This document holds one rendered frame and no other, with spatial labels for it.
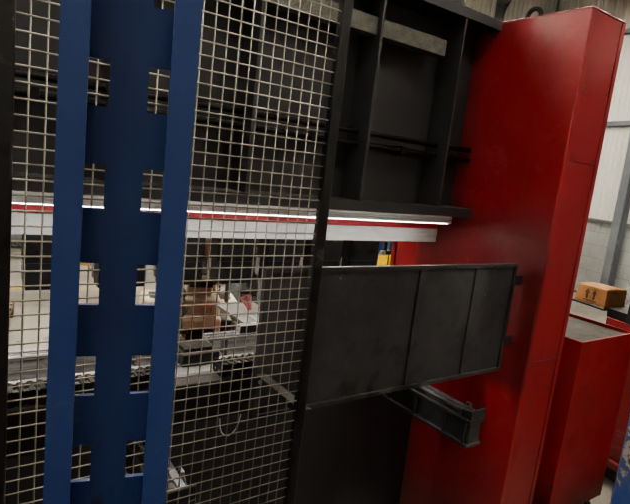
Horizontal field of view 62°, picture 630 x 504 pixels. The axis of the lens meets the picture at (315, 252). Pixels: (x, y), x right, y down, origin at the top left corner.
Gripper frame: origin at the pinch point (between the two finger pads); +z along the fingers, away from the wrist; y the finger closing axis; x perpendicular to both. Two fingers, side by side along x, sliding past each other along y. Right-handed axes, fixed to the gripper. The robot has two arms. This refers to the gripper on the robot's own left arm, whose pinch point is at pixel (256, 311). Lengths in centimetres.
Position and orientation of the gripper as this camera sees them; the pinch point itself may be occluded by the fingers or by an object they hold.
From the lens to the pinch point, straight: 219.5
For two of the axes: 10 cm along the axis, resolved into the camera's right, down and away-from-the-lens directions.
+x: -5.4, 2.7, 7.9
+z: 1.5, 9.6, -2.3
